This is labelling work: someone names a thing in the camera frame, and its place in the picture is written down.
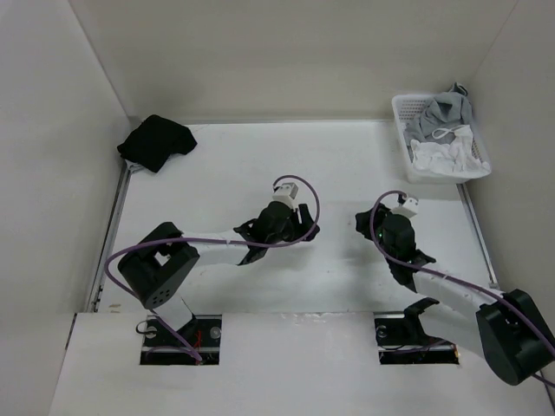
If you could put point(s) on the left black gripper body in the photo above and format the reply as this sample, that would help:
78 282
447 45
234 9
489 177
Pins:
289 232

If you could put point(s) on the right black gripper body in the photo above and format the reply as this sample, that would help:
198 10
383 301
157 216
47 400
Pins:
381 212

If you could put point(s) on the white tank top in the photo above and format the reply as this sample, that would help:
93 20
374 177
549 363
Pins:
453 160

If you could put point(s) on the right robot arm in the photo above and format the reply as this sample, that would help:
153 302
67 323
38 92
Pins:
505 329

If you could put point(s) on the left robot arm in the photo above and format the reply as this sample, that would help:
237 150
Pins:
156 273

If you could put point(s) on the grey tank top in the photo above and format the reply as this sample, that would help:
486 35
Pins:
440 115

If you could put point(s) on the folded black tank top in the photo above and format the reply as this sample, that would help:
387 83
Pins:
155 141

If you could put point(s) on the white plastic basket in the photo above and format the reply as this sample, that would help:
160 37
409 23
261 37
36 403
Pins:
405 108

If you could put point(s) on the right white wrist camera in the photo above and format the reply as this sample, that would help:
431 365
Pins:
408 206

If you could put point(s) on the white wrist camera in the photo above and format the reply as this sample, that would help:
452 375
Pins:
286 194
408 206

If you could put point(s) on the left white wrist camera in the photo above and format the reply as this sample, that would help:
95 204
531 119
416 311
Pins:
286 194

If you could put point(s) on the right metal table rail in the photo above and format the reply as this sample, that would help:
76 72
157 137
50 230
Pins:
477 233

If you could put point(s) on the metal table rail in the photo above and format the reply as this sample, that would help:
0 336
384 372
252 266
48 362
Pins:
95 286
477 233

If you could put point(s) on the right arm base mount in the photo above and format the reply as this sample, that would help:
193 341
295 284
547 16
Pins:
401 339

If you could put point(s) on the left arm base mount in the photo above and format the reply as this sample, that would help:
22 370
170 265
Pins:
160 348

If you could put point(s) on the left metal table rail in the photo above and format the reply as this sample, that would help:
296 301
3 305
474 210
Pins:
95 286

